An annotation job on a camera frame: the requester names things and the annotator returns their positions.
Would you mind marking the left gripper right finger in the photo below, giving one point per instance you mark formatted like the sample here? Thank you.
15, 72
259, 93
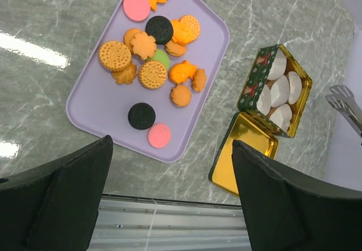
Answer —
285, 209

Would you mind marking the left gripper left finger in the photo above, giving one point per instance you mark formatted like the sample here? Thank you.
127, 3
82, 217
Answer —
54, 206

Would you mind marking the black sandwich cookie bottom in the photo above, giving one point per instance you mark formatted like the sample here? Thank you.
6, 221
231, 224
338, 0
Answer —
141, 116

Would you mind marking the black sandwich cookie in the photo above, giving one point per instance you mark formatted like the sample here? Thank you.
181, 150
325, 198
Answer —
141, 116
160, 28

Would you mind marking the metal tongs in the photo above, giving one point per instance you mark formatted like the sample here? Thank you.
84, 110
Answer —
342, 99

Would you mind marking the orange round cookie bottom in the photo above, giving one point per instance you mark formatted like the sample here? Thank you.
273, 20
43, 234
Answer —
181, 95

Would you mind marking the orange round cookie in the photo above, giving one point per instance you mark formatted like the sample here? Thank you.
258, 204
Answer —
175, 49
181, 95

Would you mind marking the round tan biscuit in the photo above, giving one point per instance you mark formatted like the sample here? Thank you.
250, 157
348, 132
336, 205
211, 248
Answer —
193, 24
114, 55
152, 74

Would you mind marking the round tan biscuit top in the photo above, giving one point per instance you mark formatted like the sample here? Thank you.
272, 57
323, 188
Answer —
193, 24

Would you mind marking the gold tin lid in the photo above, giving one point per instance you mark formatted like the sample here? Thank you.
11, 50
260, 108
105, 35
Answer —
243, 131

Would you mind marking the white paper cup five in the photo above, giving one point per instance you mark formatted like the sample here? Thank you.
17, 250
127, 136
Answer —
282, 117

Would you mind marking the white paper cup four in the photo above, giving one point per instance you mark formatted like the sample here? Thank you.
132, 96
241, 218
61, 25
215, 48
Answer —
264, 101

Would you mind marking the white paper cup three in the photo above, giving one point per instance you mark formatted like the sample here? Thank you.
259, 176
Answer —
280, 91

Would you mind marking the green cookie tin box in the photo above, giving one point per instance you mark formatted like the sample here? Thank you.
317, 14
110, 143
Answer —
258, 78

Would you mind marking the white paper cup two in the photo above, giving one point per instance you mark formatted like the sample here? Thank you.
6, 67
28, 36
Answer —
295, 87

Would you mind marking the pink sandwich cookie bottom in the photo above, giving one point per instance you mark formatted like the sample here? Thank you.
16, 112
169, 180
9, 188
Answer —
159, 135

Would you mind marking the pink sandwich cookie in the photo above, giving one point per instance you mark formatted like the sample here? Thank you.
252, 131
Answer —
136, 10
159, 135

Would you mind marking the white paper cup one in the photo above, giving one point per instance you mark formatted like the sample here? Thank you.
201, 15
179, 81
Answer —
278, 66

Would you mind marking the orange swirl cookie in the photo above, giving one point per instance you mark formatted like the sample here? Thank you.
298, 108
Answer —
125, 76

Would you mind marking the purple plastic tray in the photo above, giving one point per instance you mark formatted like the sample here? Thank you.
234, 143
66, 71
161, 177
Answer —
99, 106

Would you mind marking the green macaron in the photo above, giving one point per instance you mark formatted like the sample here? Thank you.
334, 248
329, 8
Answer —
160, 56

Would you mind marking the orange round cookie middle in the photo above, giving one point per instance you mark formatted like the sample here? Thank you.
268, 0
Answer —
175, 49

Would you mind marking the black sandwich cookie top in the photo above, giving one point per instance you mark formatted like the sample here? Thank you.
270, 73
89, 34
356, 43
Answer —
160, 28

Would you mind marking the pink sandwich cookie top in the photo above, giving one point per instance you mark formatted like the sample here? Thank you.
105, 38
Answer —
136, 10

